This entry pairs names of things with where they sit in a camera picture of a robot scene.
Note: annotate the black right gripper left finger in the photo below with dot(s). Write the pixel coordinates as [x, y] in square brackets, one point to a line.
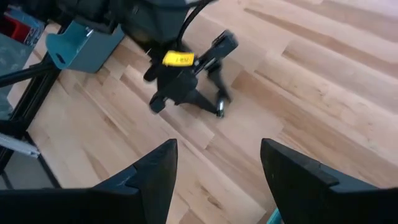
[77, 208]

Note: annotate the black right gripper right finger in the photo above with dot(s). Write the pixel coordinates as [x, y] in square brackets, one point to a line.
[326, 208]

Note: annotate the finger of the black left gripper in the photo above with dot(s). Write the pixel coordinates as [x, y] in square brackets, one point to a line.
[219, 82]
[202, 101]

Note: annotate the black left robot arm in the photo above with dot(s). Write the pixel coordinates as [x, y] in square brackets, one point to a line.
[149, 18]

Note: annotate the teal plastic bin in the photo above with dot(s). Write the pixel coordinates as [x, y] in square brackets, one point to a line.
[84, 53]
[275, 219]

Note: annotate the red plastic storage bin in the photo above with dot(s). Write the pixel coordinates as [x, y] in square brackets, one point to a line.
[15, 31]

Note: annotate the silver metal bracket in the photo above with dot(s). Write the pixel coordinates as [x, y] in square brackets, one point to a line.
[18, 144]

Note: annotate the black aluminium rig frame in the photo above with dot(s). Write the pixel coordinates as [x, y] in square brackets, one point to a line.
[31, 102]

